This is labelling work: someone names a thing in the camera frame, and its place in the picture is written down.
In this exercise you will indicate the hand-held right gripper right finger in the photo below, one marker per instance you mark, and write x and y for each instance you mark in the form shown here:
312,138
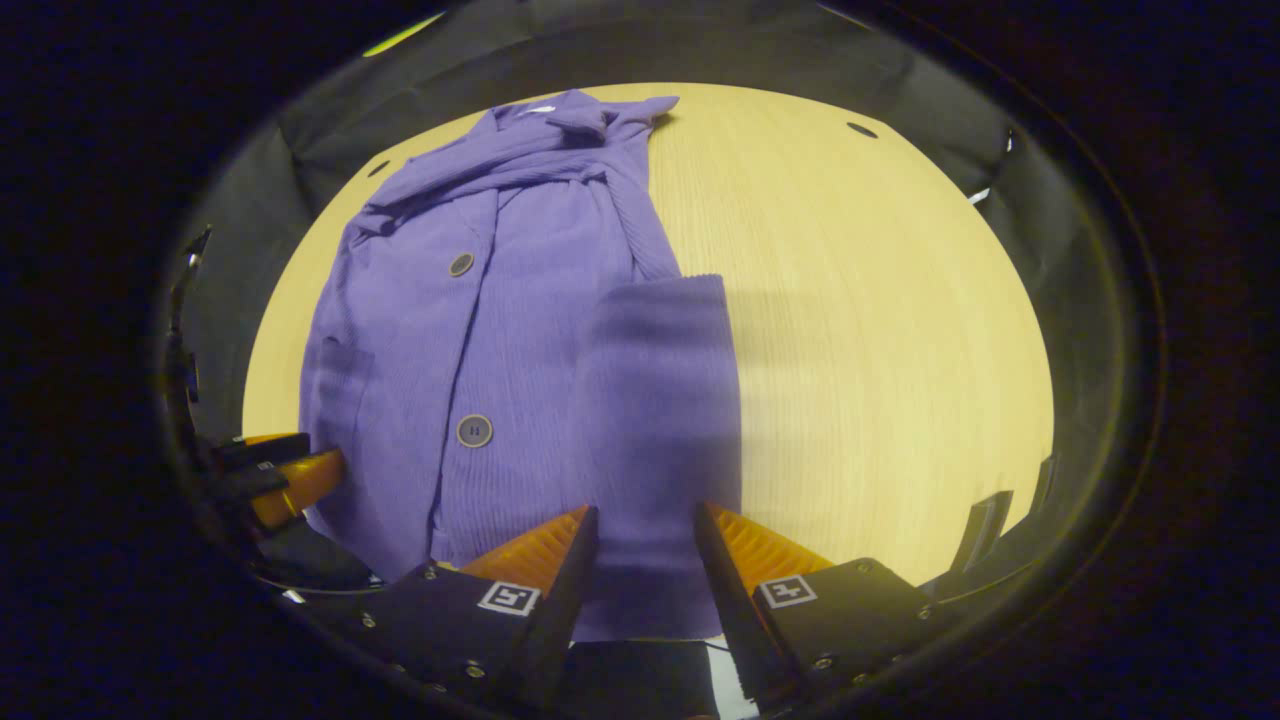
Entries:
735,620

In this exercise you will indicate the dark cloth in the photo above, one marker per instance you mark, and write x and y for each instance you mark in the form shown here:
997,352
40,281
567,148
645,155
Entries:
640,680

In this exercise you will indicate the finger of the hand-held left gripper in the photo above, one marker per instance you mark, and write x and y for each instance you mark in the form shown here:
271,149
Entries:
300,485
260,448

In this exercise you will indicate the black backdrop cloth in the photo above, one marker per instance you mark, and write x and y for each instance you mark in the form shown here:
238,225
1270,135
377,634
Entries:
320,140

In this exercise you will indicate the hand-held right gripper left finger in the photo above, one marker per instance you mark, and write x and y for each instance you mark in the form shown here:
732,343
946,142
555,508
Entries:
560,620

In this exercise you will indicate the purple button-up shirt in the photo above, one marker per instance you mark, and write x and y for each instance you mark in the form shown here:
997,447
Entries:
540,300

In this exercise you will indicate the black curved frame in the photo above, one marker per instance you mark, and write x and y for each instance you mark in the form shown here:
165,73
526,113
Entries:
985,530

